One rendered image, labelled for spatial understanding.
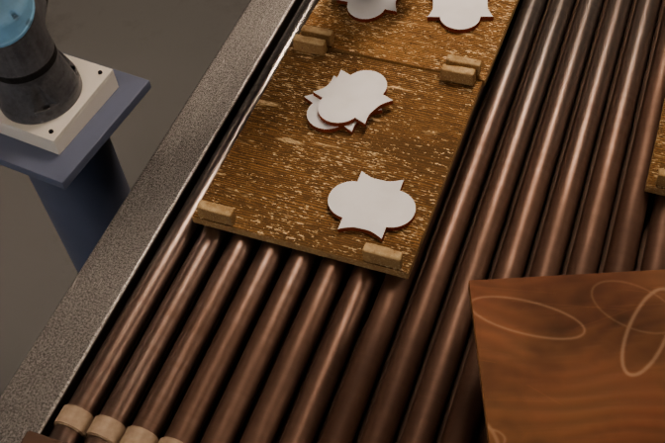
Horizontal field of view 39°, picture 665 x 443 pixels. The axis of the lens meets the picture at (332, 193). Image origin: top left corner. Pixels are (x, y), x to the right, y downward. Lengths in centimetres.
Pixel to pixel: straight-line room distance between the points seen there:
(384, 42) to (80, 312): 70
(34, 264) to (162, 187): 122
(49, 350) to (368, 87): 65
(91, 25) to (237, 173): 192
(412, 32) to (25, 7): 66
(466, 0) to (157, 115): 145
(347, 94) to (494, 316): 53
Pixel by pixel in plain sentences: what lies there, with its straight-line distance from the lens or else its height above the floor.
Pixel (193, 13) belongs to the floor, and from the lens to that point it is 331.
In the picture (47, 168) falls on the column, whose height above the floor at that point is 87.
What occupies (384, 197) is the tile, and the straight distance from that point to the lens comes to 144.
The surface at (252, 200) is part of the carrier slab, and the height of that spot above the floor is 94.
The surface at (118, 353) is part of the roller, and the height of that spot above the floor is 91.
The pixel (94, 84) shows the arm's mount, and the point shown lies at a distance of 175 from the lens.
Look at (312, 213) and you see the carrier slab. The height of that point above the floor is 94.
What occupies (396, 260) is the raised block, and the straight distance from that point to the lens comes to 135.
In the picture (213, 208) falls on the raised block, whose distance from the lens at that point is 144.
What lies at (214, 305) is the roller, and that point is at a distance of 139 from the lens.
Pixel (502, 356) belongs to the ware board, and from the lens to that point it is 118.
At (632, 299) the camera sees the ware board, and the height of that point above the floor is 104.
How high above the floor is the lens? 207
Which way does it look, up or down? 51 degrees down
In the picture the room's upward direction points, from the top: 7 degrees counter-clockwise
